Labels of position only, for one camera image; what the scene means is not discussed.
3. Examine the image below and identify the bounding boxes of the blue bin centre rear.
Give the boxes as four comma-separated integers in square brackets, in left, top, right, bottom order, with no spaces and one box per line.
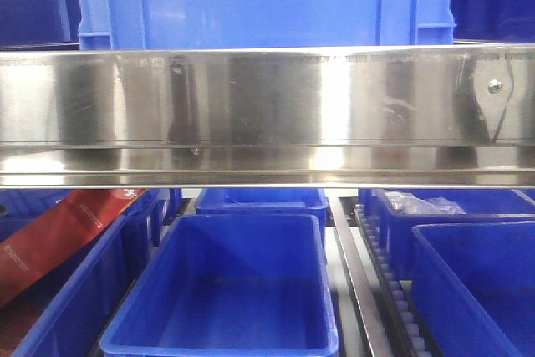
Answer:
[195,187,329,231]

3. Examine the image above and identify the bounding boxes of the blue bin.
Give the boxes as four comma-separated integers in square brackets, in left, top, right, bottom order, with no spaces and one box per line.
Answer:
[195,187,329,231]
[359,188,534,280]
[411,222,534,356]
[99,214,339,356]
[1,189,181,356]

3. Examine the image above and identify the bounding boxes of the blue bin centre front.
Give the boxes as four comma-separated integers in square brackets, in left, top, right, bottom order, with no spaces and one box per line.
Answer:
[99,214,339,356]

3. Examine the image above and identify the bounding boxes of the blue bin right rear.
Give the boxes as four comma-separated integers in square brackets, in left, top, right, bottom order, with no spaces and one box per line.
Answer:
[359,188,534,280]

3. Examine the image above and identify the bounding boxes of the stainless steel shelf beam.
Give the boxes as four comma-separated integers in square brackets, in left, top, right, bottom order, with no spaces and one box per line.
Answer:
[1,43,534,188]

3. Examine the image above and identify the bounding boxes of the large blue crate upper shelf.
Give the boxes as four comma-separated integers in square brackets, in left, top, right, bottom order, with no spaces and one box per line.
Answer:
[79,0,455,49]

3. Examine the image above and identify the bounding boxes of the shelf screw bolt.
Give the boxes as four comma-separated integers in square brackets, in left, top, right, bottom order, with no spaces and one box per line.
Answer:
[487,79,503,94]

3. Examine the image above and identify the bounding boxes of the blue bin right front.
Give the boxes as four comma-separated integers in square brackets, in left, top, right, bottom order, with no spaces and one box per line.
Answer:
[411,222,534,356]

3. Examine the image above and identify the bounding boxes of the blue bin left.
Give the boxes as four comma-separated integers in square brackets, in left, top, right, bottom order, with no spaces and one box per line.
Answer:
[1,189,181,356]

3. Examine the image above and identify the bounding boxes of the clear plastic bag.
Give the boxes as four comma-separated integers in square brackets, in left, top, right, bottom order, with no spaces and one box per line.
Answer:
[385,191,466,215]

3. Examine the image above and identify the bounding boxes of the red cardboard package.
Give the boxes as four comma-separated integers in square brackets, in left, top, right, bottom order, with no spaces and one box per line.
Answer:
[1,188,146,306]

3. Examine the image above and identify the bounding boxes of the steel shelf divider rail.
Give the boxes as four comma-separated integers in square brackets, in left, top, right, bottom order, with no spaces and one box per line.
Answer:
[329,195,394,356]

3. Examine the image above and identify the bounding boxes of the roller track rail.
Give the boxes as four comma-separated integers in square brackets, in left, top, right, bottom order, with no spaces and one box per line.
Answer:
[354,204,432,357]

